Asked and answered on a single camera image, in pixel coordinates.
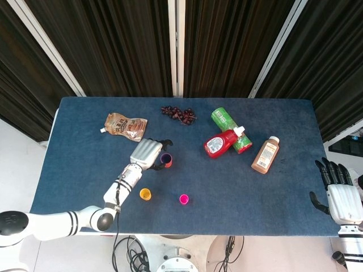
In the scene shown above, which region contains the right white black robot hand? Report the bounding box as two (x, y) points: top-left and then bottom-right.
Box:
(309, 157), (363, 224)

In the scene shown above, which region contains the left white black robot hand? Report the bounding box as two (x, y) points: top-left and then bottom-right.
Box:
(129, 138), (174, 172)

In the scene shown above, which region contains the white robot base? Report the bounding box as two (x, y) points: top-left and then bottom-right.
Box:
(133, 235), (216, 272)

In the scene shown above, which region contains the white shoe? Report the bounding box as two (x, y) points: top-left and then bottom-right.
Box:
(349, 168), (362, 186)

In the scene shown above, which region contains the brown spout pouch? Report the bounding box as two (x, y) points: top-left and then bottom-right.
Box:
(99, 112), (149, 143)

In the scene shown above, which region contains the dark red grape bunch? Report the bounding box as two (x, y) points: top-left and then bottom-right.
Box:
(161, 106), (197, 126)

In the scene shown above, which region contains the black equipment box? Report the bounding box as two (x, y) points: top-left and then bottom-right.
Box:
(328, 135), (363, 157)

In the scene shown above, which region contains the red ketchup bottle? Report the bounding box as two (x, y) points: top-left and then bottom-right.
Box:
(203, 125), (246, 159)

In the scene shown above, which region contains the blue felt table mat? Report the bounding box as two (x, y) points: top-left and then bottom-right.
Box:
(29, 96), (348, 237)

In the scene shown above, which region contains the green cylindrical can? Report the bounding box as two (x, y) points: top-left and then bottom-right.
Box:
(210, 107), (253, 155)

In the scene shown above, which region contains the brown drink bottle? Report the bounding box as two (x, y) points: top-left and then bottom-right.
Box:
(251, 136), (280, 175)

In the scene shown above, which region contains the black cable bundle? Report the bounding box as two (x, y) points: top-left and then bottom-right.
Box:
(112, 236), (151, 272)
(214, 235), (244, 272)

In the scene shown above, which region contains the white vertical frame post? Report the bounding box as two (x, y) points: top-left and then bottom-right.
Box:
(167, 0), (185, 97)

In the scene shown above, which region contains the white slanted frame post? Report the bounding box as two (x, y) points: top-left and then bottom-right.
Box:
(248, 0), (309, 99)
(7, 0), (86, 97)

